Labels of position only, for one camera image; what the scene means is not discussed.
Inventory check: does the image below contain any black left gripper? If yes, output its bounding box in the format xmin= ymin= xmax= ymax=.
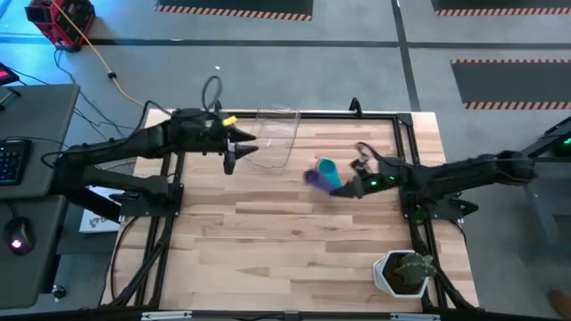
xmin=171 ymin=109 xmax=261 ymax=160

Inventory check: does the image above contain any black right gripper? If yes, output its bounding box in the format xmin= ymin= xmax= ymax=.
xmin=332 ymin=155 xmax=405 ymax=200

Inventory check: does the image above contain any teal measuring cup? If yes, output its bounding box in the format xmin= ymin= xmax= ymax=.
xmin=317 ymin=157 xmax=343 ymax=188

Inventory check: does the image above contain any clear plastic basket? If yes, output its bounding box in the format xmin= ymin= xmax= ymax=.
xmin=243 ymin=105 xmax=302 ymax=170

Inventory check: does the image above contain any purple measuring cup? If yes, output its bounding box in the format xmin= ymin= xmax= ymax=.
xmin=302 ymin=169 xmax=334 ymax=193

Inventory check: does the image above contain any cactus in white pot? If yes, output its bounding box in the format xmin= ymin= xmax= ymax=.
xmin=372 ymin=249 xmax=438 ymax=300

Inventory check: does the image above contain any black hazard-striped floor mat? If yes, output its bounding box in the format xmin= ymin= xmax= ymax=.
xmin=450 ymin=58 xmax=571 ymax=111
xmin=154 ymin=0 xmax=314 ymax=22
xmin=429 ymin=0 xmax=571 ymax=18

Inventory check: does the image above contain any black diagonal desk beam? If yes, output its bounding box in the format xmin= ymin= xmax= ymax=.
xmin=66 ymin=191 xmax=124 ymax=224

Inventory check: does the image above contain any white printed box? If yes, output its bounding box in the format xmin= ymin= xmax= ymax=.
xmin=79 ymin=191 xmax=124 ymax=235

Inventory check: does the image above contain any grey metal stand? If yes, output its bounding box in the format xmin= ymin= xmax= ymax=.
xmin=492 ymin=116 xmax=571 ymax=262

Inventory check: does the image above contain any dark grey desk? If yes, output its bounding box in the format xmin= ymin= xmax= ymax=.
xmin=0 ymin=83 xmax=81 ymax=309

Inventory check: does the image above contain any green-lit black device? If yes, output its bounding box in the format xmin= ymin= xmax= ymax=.
xmin=551 ymin=136 xmax=571 ymax=158

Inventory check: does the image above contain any red black equipment case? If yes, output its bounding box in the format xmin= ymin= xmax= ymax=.
xmin=24 ymin=0 xmax=97 ymax=51

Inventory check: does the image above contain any black keyboard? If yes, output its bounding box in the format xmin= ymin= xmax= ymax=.
xmin=0 ymin=137 xmax=33 ymax=187

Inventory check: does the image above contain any black computer mouse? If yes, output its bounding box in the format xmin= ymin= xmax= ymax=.
xmin=3 ymin=217 xmax=37 ymax=256

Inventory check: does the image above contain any person's shoe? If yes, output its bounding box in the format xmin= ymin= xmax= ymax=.
xmin=547 ymin=288 xmax=571 ymax=318

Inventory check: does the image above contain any black device with pink screen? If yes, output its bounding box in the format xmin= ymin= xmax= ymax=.
xmin=0 ymin=61 xmax=21 ymax=88

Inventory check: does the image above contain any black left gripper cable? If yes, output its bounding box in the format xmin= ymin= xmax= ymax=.
xmin=137 ymin=74 xmax=224 ymax=130

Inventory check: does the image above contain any black aluminium table frame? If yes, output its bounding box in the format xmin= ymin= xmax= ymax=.
xmin=98 ymin=96 xmax=481 ymax=313

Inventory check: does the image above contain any yellow extension cable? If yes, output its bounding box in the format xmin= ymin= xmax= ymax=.
xmin=49 ymin=0 xmax=151 ymax=186

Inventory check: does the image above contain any grey metal bracket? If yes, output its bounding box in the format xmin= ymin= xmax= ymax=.
xmin=140 ymin=310 xmax=193 ymax=321
xmin=390 ymin=312 xmax=442 ymax=321

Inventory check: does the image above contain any black floor cable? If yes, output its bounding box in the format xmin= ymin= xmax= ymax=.
xmin=53 ymin=46 xmax=144 ymax=155

